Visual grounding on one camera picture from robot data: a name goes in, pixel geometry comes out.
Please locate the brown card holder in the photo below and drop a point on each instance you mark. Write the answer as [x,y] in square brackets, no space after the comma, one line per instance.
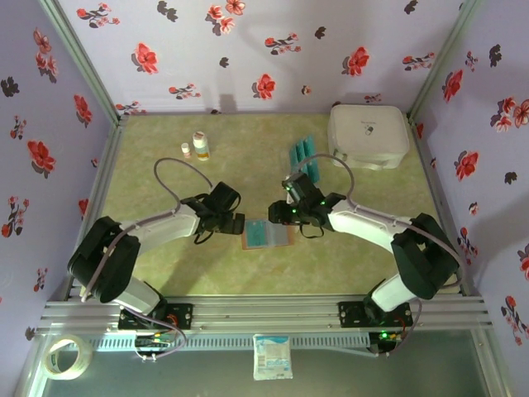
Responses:
[281,235]

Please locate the teal credit card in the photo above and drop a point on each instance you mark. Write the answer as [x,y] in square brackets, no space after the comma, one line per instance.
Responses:
[309,171]
[316,169]
[310,147]
[294,157]
[256,233]
[301,152]

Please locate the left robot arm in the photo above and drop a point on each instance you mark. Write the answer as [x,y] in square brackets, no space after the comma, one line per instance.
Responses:
[103,256]

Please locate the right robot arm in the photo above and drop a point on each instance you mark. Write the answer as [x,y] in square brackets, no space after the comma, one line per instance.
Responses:
[421,256]

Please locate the large white pill bottle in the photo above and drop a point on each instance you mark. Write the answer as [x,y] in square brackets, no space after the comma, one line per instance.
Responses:
[201,144]

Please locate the small white pill bottle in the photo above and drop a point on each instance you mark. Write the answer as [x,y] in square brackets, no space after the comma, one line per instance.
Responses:
[186,149]

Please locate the white zip case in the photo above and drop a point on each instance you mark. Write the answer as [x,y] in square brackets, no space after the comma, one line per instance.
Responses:
[363,132]

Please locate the white blue-printed packet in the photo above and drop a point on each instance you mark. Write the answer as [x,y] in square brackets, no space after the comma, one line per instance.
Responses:
[273,357]

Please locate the clear tape roll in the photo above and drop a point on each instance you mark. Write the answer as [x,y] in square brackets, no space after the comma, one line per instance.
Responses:
[87,355]

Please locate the aluminium front rail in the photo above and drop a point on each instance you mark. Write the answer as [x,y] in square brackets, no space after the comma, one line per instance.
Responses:
[264,314]

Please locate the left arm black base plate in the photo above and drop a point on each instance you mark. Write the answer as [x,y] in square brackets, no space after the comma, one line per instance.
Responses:
[182,314]

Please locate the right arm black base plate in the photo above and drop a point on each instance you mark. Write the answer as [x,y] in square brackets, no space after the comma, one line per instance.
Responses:
[351,314]

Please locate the aluminium side rail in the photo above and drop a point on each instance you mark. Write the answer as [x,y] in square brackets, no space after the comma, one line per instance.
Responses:
[105,165]
[438,198]

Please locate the aluminium frame post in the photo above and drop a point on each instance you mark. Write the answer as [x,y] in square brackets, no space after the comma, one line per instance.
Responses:
[78,58]
[446,54]

